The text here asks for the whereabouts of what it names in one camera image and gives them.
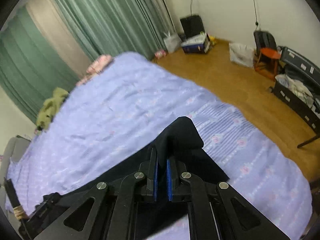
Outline black pants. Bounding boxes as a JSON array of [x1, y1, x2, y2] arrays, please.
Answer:
[[64, 116, 229, 197]]

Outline grey padded headboard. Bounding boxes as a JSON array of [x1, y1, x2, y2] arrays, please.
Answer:
[[1, 135, 31, 217]]

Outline lavender floral bed sheet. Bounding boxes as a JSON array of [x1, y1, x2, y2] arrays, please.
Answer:
[[8, 52, 312, 239]]

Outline olive green garment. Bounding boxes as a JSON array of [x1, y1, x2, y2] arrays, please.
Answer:
[[36, 87, 69, 132]]

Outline pink slippers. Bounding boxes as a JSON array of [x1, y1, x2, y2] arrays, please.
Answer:
[[155, 49, 167, 59]]

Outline white gift bag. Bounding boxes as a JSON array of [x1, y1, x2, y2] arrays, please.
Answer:
[[163, 32, 182, 54]]

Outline blue white cardboard box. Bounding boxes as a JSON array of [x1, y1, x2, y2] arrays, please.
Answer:
[[181, 33, 211, 54]]

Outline pink floral pillow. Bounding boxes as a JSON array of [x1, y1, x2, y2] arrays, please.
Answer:
[[76, 55, 113, 86]]

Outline white plastic bag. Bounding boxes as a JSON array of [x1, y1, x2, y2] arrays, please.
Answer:
[[229, 42, 254, 68]]

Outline orange stool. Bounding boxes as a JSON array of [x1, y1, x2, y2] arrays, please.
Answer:
[[254, 48, 281, 81]]

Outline open black suitcase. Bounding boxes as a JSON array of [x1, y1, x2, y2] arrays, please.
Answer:
[[272, 46, 319, 133]]

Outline green curtain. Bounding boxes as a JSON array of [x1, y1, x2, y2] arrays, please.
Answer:
[[1, 0, 174, 122]]

